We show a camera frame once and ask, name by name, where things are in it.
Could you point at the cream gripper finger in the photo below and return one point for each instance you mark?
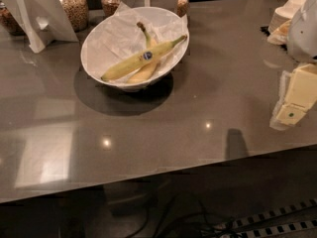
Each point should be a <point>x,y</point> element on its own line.
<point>297,95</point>

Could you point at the middle glass cereal jar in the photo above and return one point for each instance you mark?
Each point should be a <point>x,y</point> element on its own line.
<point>110,6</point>

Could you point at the banana with blue sticker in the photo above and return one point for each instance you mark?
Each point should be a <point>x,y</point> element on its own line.
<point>140,59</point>

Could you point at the lower yellow banana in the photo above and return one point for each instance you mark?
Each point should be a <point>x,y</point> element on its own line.
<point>146,71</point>

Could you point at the large glass cereal jar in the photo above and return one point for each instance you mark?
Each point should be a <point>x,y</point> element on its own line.
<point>77,13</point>

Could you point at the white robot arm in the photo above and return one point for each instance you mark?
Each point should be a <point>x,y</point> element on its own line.
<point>302,34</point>

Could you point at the white paper bowl liner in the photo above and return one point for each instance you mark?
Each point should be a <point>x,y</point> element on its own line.
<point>112,40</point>

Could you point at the right glass cereal jar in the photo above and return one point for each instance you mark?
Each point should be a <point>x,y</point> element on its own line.
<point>182,7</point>

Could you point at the left glass cereal jar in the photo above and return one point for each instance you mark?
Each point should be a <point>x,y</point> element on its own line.
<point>8,22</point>

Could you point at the black white checkered strip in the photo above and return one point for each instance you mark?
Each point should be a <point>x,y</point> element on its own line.
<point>269,223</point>

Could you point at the stack of white plates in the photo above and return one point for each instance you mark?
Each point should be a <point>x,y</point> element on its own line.
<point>280,21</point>

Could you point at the white bowl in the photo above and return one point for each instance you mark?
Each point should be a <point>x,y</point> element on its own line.
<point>99,73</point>

